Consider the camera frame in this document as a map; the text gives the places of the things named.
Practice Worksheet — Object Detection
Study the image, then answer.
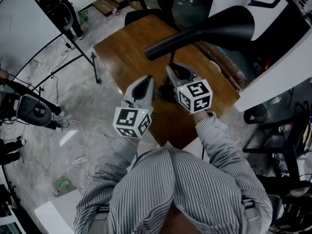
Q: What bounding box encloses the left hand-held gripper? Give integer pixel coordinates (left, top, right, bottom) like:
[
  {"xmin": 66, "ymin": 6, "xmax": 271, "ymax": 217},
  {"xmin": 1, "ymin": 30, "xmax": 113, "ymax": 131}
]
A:
[{"xmin": 112, "ymin": 75, "xmax": 156, "ymax": 139}]

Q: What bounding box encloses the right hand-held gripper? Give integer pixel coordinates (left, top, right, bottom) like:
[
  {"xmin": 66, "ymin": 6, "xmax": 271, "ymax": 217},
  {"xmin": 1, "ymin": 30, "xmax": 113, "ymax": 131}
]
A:
[{"xmin": 165, "ymin": 62, "xmax": 213, "ymax": 114}]

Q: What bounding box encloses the black desk lamp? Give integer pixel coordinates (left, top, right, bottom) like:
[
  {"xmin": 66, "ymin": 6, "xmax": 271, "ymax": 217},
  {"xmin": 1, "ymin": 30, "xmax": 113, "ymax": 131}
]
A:
[{"xmin": 144, "ymin": 5, "xmax": 255, "ymax": 104}]

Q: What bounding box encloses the person's left forearm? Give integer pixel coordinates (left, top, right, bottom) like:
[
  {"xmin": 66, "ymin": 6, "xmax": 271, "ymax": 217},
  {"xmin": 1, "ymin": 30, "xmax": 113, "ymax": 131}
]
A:
[{"xmin": 74, "ymin": 134, "xmax": 141, "ymax": 231}]

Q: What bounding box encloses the person's right forearm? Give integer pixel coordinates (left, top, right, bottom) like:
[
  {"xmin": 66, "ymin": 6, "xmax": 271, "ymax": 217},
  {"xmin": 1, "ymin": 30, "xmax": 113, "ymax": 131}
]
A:
[{"xmin": 195, "ymin": 110, "xmax": 273, "ymax": 229}]

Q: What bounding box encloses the wooden table with metal legs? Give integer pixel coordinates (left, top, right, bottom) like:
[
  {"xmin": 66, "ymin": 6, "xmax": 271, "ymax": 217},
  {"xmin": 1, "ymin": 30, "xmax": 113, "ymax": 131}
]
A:
[{"xmin": 93, "ymin": 15, "xmax": 241, "ymax": 151}]

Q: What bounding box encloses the black office chair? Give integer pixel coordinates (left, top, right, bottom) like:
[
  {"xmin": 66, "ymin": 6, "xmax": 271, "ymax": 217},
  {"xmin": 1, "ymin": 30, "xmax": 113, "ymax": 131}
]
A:
[{"xmin": 124, "ymin": 0, "xmax": 180, "ymax": 31}]

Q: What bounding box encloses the black waste bin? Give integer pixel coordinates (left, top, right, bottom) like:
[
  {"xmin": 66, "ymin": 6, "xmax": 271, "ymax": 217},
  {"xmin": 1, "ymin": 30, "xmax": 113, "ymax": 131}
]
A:
[{"xmin": 243, "ymin": 103, "xmax": 268, "ymax": 125}]

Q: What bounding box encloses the stack of wooden steps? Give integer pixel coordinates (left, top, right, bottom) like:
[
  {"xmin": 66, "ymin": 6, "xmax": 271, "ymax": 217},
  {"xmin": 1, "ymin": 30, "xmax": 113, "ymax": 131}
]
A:
[{"xmin": 92, "ymin": 0, "xmax": 137, "ymax": 17}]

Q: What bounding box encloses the person's striped shirt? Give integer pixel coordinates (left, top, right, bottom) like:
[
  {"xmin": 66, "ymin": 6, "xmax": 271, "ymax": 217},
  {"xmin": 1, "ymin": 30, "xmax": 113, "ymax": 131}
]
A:
[{"xmin": 112, "ymin": 141, "xmax": 244, "ymax": 234}]

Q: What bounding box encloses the white and black machine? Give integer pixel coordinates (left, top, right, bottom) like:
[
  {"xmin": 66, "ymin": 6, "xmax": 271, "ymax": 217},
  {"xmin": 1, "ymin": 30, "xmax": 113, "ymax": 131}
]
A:
[{"xmin": 243, "ymin": 0, "xmax": 312, "ymax": 75}]

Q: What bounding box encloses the black shelf rack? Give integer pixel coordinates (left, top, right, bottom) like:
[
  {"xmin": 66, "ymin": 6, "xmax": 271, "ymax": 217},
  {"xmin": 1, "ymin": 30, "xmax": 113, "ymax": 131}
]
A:
[{"xmin": 242, "ymin": 106, "xmax": 312, "ymax": 180}]

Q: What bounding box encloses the whiteboard on black stand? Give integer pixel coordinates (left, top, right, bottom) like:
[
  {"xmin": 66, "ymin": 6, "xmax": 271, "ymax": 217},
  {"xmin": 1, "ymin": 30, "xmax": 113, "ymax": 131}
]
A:
[{"xmin": 0, "ymin": 0, "xmax": 102, "ymax": 87}]

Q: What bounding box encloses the white table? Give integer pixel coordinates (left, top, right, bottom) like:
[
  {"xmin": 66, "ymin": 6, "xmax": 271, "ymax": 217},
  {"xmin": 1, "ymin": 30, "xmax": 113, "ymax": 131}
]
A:
[{"xmin": 34, "ymin": 189, "xmax": 86, "ymax": 234}]

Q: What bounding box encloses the white cable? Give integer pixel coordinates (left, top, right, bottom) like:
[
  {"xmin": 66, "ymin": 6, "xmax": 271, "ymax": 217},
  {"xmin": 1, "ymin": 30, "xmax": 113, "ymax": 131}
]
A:
[{"xmin": 58, "ymin": 119, "xmax": 92, "ymax": 191}]

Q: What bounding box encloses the grey ring-shaped device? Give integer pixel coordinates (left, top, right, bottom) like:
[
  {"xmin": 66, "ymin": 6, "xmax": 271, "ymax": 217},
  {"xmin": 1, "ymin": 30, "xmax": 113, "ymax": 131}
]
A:
[{"xmin": 14, "ymin": 94, "xmax": 53, "ymax": 126}]

